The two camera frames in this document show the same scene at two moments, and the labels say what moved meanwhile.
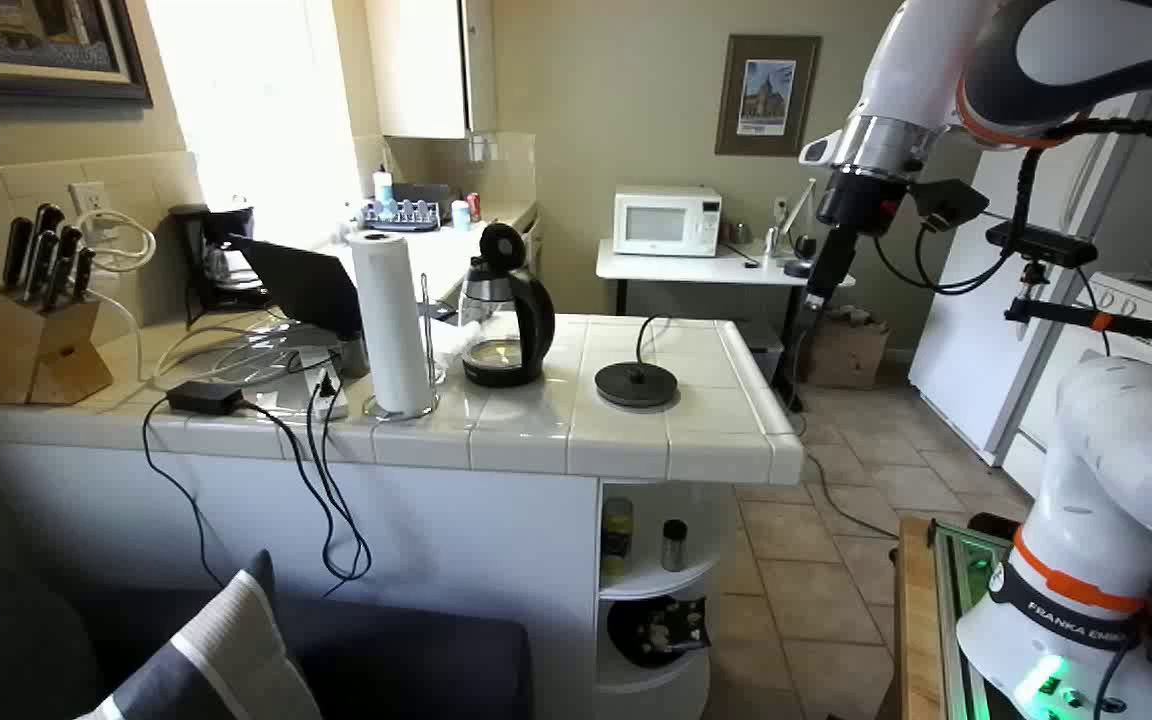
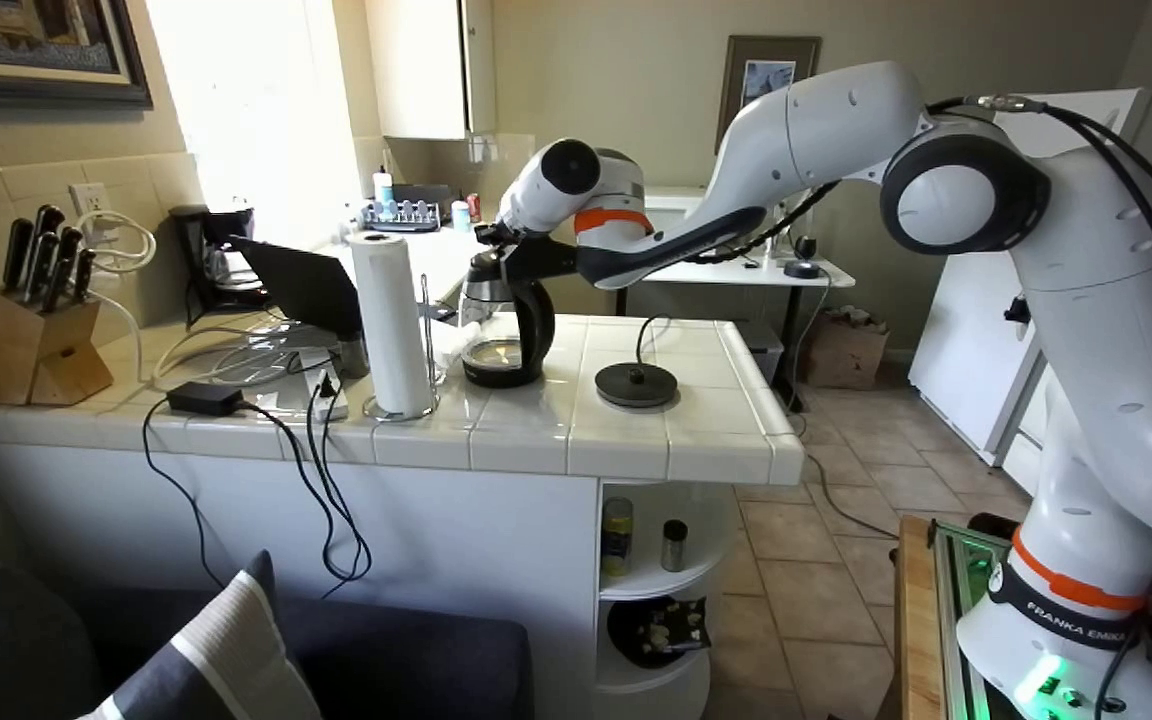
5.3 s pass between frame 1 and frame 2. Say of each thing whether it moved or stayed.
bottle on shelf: stayed
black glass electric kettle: stayed
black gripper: moved
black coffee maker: stayed
